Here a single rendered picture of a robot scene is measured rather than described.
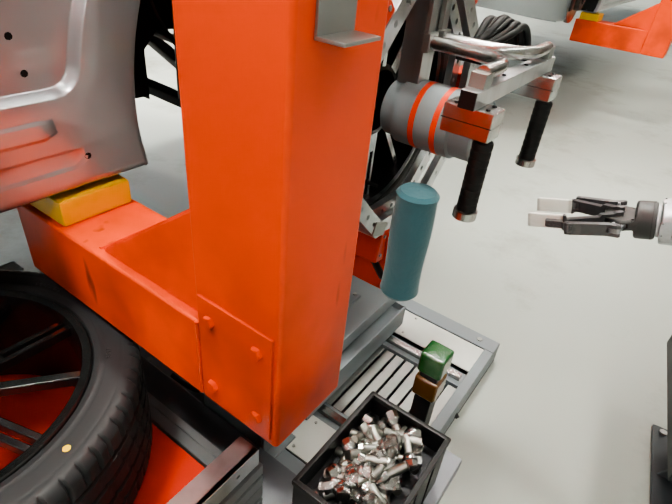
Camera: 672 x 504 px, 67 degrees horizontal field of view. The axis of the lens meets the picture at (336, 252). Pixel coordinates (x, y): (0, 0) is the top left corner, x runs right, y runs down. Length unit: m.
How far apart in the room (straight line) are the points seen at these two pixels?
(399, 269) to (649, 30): 3.73
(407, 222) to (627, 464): 1.00
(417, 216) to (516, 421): 0.83
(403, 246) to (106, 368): 0.61
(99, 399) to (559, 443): 1.23
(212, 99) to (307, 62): 0.12
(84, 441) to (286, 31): 0.66
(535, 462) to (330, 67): 1.29
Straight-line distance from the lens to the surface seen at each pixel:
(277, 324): 0.63
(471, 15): 1.25
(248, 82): 0.52
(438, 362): 0.78
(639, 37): 4.61
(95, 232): 1.00
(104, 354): 1.01
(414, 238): 1.05
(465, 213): 0.94
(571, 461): 1.64
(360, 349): 1.47
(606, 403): 1.85
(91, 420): 0.91
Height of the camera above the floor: 1.19
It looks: 34 degrees down
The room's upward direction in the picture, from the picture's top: 6 degrees clockwise
